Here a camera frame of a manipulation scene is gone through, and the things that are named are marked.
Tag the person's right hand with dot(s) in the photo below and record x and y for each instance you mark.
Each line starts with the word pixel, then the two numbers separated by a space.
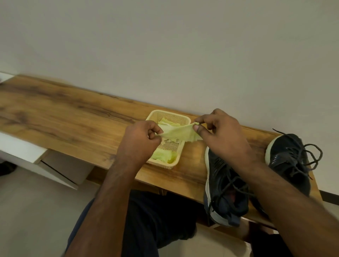
pixel 227 140

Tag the person's left hand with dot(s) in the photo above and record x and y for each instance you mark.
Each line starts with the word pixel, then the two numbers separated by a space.
pixel 137 148

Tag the dark sneaker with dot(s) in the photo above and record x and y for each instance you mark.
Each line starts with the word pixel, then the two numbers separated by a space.
pixel 217 172
pixel 283 151

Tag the grey shoelace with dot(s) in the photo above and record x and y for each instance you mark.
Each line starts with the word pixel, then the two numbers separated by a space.
pixel 225 185
pixel 302 161

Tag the person's left forearm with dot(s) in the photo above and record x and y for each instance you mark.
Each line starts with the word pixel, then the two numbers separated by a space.
pixel 106 217

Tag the person's right forearm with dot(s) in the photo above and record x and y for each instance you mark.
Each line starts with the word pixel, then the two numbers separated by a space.
pixel 291 217

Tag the cream plastic mesh basket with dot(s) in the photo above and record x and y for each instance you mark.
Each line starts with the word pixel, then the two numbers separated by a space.
pixel 169 114

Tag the dark baseboard strip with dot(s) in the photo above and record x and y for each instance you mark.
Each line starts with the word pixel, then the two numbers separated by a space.
pixel 329 198

